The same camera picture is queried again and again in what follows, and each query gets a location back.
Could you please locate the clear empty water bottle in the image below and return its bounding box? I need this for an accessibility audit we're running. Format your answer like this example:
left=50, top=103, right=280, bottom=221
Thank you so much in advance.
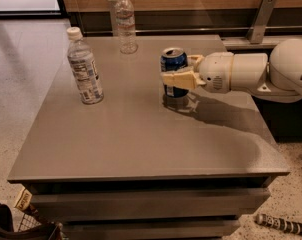
left=115, top=0, right=138, bottom=54

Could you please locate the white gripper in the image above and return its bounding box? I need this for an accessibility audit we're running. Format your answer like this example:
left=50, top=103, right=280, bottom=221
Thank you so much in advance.
left=160, top=52, right=234, bottom=94

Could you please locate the blue pepsi can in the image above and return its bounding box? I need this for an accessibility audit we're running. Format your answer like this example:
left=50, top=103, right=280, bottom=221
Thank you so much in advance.
left=160, top=47, right=188, bottom=98

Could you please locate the labelled water bottle white cap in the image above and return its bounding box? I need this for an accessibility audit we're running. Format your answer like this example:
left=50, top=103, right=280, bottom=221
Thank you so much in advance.
left=67, top=27, right=104, bottom=104

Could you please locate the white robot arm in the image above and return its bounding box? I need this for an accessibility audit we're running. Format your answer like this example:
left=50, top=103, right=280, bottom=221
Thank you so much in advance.
left=161, top=39, right=302, bottom=103

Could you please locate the black white striped stick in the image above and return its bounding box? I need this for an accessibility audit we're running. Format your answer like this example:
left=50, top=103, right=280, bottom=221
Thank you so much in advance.
left=255, top=214, right=302, bottom=236

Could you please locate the black wire basket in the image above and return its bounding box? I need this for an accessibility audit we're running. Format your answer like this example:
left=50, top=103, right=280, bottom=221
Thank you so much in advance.
left=0, top=203, right=62, bottom=240

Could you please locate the grey metal wall bracket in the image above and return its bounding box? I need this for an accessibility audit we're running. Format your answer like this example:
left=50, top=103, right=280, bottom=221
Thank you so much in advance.
left=247, top=0, right=277, bottom=44

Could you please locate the tan snack package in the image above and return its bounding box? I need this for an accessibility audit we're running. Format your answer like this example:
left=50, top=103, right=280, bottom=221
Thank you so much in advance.
left=14, top=188, right=32, bottom=212

